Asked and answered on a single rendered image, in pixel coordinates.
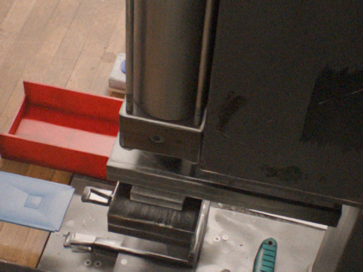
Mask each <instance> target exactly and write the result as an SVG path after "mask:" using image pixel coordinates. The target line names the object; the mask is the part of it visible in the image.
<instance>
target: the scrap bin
mask: <svg viewBox="0 0 363 272"><path fill-rule="evenodd" d="M23 85H24V93H25V94H24V96H23V98H22V100H21V102H20V103H19V106H18V108H17V110H16V112H15V114H14V116H13V118H12V120H11V122H10V124H9V126H8V128H7V129H6V132H5V133H0V154H1V158H3V159H9V160H14V161H18V162H23V163H28V164H34V165H39V166H42V167H48V168H50V169H55V170H59V171H64V172H70V173H75V174H79V175H84V176H90V177H94V178H98V179H103V180H106V181H112V180H109V179H107V169H106V164H107V161H108V159H109V156H110V153H111V152H112V149H113V146H114V144H115V140H116V137H117V135H118V132H119V111H120V108H121V105H122V103H123V100H124V99H119V98H115V97H109V96H104V95H98V94H94V93H89V92H86V91H80V90H75V89H71V88H66V87H60V86H54V85H51V84H45V83H39V82H34V81H30V80H23ZM112 182H117V181H112ZM117 183H118V182H117Z"/></svg>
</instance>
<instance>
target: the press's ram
mask: <svg viewBox="0 0 363 272"><path fill-rule="evenodd" d="M106 169H107V179H109V180H112V181H117V182H118V183H117V186H116V189H115V193H114V195H113V198H112V201H111V203H110V205H109V209H108V212H107V231H108V232H112V233H117V234H121V235H126V236H131V237H136V238H140V239H145V240H150V241H155V242H158V243H161V244H166V245H171V246H175V247H180V248H185V249H190V250H192V249H193V246H194V242H195V238H196V234H197V228H198V227H199V223H200V219H201V214H202V210H203V207H204V202H205V200H207V201H212V202H218V203H223V204H226V205H229V206H234V207H240V208H243V209H248V210H254V211H259V212H263V213H268V214H274V215H279V216H284V217H288V218H291V219H295V220H301V221H304V222H310V223H315V224H321V225H324V226H330V227H335V228H336V227H337V224H338V222H339V221H340V218H341V215H342V209H343V204H339V203H333V202H328V201H322V200H319V199H314V198H308V197H303V196H300V195H294V194H289V193H285V192H281V191H277V190H271V189H266V188H260V187H257V186H252V185H246V184H241V183H237V182H232V181H226V180H223V179H220V178H215V177H209V176H204V175H201V174H200V163H197V164H191V163H189V162H187V161H186V160H185V159H180V158H175V157H170V156H166V155H163V154H157V153H154V152H148V151H142V150H138V149H134V150H131V151H129V150H125V149H122V148H121V147H120V146H119V132H118V135H117V137H116V140H115V144H114V146H113V149H112V152H111V153H110V156H109V159H108V161H107V164H106Z"/></svg>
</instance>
